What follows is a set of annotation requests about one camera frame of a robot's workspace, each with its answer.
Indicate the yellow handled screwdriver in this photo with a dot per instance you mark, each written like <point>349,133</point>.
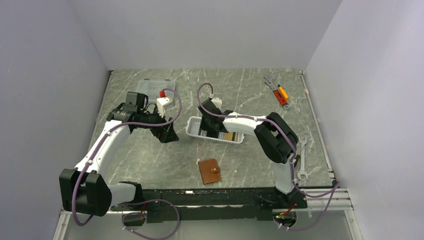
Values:
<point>282,91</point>

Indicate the clear plastic organizer box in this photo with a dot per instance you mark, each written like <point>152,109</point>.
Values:
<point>152,87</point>

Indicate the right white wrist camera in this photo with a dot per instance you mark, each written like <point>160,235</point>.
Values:
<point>217,102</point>

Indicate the gold credit card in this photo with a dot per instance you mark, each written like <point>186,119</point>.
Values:
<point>234,137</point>

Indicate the brown leather card holder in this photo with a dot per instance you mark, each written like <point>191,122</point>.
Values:
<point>209,171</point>

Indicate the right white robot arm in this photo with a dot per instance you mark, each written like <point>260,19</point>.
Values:
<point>277,140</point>

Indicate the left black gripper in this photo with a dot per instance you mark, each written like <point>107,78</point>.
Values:
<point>165,133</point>

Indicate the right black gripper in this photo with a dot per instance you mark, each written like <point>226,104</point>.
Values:
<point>204,127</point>

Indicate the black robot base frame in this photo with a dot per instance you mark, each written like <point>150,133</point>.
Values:
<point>195,204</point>

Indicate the silver open-end wrench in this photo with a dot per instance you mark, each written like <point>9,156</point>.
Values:
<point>302,174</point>

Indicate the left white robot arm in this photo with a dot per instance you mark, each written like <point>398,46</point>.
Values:
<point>83,188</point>

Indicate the red adjustable wrench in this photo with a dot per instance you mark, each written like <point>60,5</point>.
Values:
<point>282,101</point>

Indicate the white plastic basket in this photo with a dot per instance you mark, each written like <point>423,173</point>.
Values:
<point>193,129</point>

